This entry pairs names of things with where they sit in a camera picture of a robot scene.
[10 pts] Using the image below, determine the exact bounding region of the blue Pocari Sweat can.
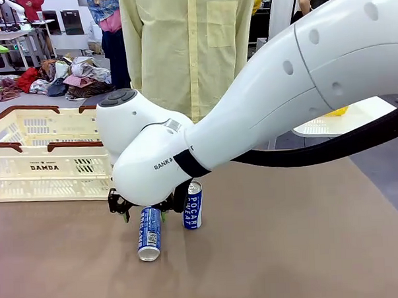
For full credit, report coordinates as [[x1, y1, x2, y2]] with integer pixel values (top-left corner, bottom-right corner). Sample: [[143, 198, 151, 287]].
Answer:
[[181, 180, 205, 231]]

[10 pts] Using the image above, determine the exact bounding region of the blue white slim drink can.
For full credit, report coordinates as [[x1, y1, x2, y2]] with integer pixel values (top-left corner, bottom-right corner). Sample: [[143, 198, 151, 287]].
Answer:
[[135, 206, 164, 262]]

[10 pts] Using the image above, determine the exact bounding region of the person's right forearm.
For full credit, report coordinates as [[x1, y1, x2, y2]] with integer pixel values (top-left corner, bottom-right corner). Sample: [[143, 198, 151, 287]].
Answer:
[[124, 42, 147, 93]]

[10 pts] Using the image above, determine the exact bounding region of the cream basket with brown rim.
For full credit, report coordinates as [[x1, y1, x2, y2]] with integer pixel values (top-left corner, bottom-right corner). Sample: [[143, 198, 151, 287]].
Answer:
[[0, 102, 115, 203]]

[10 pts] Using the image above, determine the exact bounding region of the yellow plastic basket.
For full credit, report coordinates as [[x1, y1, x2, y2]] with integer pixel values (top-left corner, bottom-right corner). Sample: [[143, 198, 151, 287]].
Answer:
[[324, 105, 350, 118]]

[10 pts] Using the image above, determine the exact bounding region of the red cloth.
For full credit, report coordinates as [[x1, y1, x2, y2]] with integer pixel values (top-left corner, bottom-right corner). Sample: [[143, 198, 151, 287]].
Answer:
[[16, 66, 42, 94]]

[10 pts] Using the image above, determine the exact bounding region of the white blue patterned cloth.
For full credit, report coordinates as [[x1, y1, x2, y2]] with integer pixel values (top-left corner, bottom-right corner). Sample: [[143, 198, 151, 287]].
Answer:
[[29, 78, 52, 96]]

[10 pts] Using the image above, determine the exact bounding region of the person in red top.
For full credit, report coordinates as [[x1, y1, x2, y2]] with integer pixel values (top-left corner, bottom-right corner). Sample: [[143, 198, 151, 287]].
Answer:
[[15, 0, 46, 24]]

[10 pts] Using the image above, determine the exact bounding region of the dark blue cloth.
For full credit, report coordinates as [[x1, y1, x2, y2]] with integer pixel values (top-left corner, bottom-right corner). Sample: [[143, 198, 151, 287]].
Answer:
[[47, 77, 69, 98]]

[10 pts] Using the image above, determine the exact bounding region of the black cabinet box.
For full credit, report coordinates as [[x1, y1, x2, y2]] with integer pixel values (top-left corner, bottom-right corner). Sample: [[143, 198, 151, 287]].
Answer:
[[59, 9, 85, 36]]

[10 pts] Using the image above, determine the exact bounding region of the pink cloth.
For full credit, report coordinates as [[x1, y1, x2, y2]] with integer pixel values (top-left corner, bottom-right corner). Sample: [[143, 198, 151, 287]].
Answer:
[[62, 73, 94, 89]]

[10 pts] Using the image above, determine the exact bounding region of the white grey cloth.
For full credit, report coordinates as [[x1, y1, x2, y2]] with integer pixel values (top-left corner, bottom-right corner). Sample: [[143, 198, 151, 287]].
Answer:
[[69, 55, 112, 86]]

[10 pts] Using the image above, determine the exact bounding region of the cardboard box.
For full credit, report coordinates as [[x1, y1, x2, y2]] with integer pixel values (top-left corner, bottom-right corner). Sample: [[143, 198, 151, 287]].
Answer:
[[87, 40, 104, 55]]

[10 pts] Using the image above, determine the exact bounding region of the brown striped cloth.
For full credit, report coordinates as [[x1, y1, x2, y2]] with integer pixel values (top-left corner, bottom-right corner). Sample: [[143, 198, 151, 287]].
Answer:
[[66, 80, 116, 102]]

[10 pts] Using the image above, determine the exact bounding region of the person in blue patterned shirt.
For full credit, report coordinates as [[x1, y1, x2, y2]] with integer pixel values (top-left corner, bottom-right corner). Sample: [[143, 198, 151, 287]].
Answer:
[[85, 0, 131, 92]]

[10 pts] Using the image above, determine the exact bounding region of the person torso in yellow gown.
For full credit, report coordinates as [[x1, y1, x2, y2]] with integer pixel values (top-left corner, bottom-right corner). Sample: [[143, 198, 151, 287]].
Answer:
[[118, 0, 263, 127]]

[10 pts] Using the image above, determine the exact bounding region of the white round table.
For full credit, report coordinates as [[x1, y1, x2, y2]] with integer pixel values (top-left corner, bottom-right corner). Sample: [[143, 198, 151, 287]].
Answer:
[[290, 96, 398, 139]]

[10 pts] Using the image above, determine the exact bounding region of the grey frame workbench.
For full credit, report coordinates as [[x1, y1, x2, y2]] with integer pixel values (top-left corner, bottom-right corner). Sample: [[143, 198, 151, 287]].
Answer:
[[0, 18, 58, 71]]

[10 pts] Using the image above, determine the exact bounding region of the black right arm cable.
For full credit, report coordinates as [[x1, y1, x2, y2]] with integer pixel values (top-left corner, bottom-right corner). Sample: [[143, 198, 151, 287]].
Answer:
[[176, 102, 398, 179]]

